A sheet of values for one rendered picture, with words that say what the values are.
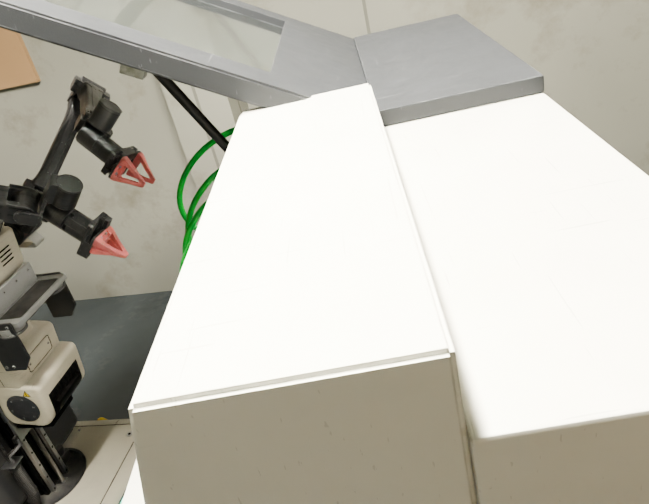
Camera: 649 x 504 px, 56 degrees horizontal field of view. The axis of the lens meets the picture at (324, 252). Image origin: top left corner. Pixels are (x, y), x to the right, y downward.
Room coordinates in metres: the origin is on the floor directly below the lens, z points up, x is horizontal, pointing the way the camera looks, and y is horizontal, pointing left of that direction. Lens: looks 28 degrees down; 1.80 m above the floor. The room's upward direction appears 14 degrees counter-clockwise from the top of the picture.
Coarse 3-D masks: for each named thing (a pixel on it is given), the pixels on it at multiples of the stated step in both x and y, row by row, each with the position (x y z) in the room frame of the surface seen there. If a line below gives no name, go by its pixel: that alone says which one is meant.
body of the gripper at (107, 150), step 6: (102, 138) 1.48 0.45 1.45; (108, 138) 1.49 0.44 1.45; (96, 144) 1.47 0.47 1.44; (102, 144) 1.47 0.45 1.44; (108, 144) 1.47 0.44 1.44; (114, 144) 1.48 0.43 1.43; (96, 150) 1.47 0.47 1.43; (102, 150) 1.46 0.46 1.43; (108, 150) 1.46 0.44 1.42; (114, 150) 1.44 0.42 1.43; (120, 150) 1.45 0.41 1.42; (96, 156) 1.48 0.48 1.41; (102, 156) 1.46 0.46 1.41; (108, 156) 1.45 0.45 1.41; (114, 156) 1.42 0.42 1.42; (108, 162) 1.43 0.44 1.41; (114, 162) 1.46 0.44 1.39; (102, 168) 1.43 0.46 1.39; (108, 168) 1.44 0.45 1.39
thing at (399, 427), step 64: (256, 128) 0.89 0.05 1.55; (320, 128) 0.82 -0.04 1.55; (384, 128) 0.76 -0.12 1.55; (256, 192) 0.64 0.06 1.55; (320, 192) 0.60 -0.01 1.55; (384, 192) 0.56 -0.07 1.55; (192, 256) 0.52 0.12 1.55; (256, 256) 0.49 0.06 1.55; (320, 256) 0.46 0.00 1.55; (384, 256) 0.43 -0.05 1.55; (192, 320) 0.41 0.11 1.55; (256, 320) 0.39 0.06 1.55; (320, 320) 0.37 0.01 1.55; (384, 320) 0.35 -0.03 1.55; (192, 384) 0.33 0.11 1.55; (256, 384) 0.32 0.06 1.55; (320, 384) 0.31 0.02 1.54; (384, 384) 0.30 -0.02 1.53; (448, 384) 0.30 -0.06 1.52; (192, 448) 0.32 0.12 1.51; (256, 448) 0.31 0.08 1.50; (320, 448) 0.31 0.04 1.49; (384, 448) 0.30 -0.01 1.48; (448, 448) 0.30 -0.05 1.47
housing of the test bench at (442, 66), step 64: (384, 64) 1.30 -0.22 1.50; (448, 64) 1.17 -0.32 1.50; (512, 64) 1.07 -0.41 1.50; (448, 128) 0.91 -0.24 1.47; (512, 128) 0.84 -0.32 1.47; (576, 128) 0.79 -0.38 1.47; (448, 192) 0.69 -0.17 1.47; (512, 192) 0.64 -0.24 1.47; (576, 192) 0.61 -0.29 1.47; (640, 192) 0.57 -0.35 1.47; (448, 256) 0.54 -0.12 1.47; (512, 256) 0.51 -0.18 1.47; (576, 256) 0.48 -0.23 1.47; (640, 256) 0.46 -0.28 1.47; (448, 320) 0.43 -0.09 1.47; (512, 320) 0.41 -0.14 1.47; (576, 320) 0.39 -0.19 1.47; (640, 320) 0.37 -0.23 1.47; (512, 384) 0.34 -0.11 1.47; (576, 384) 0.32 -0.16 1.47; (640, 384) 0.31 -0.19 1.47; (512, 448) 0.30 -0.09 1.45; (576, 448) 0.29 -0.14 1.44; (640, 448) 0.29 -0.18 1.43
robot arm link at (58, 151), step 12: (96, 84) 1.95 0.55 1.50; (72, 96) 1.96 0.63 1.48; (72, 108) 1.94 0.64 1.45; (72, 120) 1.92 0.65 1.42; (60, 132) 1.88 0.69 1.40; (72, 132) 1.90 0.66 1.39; (60, 144) 1.86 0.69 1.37; (48, 156) 1.83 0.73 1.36; (60, 156) 1.84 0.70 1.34; (48, 168) 1.80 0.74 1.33; (60, 168) 1.83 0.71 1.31; (36, 180) 1.77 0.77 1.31
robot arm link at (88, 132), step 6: (84, 126) 1.50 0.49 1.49; (90, 126) 1.50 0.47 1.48; (78, 132) 1.49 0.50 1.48; (84, 132) 1.49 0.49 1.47; (90, 132) 1.49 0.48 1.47; (96, 132) 1.49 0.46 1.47; (102, 132) 1.50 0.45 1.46; (78, 138) 1.49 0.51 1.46; (84, 138) 1.48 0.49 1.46; (90, 138) 1.48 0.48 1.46; (96, 138) 1.48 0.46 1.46; (84, 144) 1.48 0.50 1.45; (90, 144) 1.47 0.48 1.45; (90, 150) 1.48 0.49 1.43
